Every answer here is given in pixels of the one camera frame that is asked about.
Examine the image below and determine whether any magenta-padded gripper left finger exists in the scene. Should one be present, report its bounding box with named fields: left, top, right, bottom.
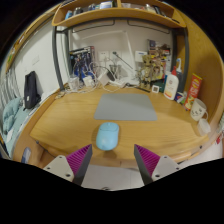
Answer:
left=43, top=143, right=93, bottom=187

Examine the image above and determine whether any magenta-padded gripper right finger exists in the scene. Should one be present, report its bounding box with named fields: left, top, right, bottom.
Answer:
left=133, top=144, right=183, bottom=186

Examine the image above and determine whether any light blue computer mouse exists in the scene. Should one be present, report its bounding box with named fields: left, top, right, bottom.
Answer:
left=95, top=121, right=120, bottom=152

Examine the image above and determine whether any grey rectangular mouse pad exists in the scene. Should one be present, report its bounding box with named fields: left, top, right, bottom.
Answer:
left=93, top=92, right=158, bottom=122

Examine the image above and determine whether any clear plastic container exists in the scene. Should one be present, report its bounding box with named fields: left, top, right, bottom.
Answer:
left=197, top=118, right=212, bottom=136

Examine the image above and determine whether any white mug with face print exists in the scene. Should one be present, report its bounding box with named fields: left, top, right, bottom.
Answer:
left=190, top=97, right=209, bottom=122

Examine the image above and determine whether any teal blanket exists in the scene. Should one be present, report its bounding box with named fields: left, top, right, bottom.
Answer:
left=2, top=97, right=24, bottom=134

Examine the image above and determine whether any white lotion bottle red cap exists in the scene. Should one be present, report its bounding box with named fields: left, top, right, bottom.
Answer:
left=163, top=65, right=180, bottom=101

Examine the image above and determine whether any red and yellow chips can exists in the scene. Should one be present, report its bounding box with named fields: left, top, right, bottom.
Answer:
left=183, top=73, right=203, bottom=112

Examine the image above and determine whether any white charger block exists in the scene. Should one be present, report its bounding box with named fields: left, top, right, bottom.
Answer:
left=82, top=75, right=96, bottom=88

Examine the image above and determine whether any brown tree figurine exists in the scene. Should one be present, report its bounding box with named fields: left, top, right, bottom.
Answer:
left=138, top=54, right=159, bottom=92

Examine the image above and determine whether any white power adapter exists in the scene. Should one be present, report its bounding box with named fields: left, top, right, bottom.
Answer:
left=97, top=71, right=111, bottom=87

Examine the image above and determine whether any blue model kit box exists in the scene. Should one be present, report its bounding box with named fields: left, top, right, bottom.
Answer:
left=69, top=45, right=96, bottom=81

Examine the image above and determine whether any colourful printed box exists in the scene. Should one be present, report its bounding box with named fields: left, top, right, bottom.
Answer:
left=148, top=39, right=173, bottom=73

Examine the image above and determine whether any white desk lamp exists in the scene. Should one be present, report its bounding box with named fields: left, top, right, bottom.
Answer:
left=71, top=29, right=141, bottom=88

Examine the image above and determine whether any dark metal frame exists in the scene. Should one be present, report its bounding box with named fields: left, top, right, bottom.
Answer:
left=51, top=18, right=191, bottom=93

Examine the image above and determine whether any white wall socket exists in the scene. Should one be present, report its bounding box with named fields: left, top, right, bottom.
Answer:
left=98, top=50, right=111, bottom=63
left=111, top=49, right=123, bottom=61

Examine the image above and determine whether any wooden wall shelf unit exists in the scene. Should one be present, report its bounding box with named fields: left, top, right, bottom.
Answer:
left=51, top=0, right=188, bottom=29

